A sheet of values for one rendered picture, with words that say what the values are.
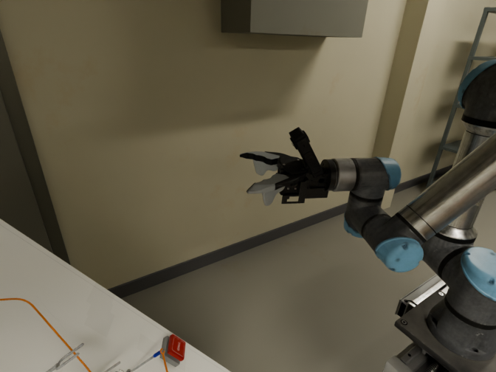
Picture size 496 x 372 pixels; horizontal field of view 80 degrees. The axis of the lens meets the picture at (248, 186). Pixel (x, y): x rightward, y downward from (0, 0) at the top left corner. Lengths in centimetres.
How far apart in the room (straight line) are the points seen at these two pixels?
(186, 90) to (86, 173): 82
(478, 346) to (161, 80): 190
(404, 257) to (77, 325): 68
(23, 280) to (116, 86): 142
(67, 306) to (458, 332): 90
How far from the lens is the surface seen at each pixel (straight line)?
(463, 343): 95
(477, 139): 84
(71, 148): 203
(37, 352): 72
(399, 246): 63
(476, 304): 88
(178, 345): 90
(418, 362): 99
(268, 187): 58
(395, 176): 73
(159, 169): 218
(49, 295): 78
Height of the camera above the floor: 183
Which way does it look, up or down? 26 degrees down
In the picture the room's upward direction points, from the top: 2 degrees clockwise
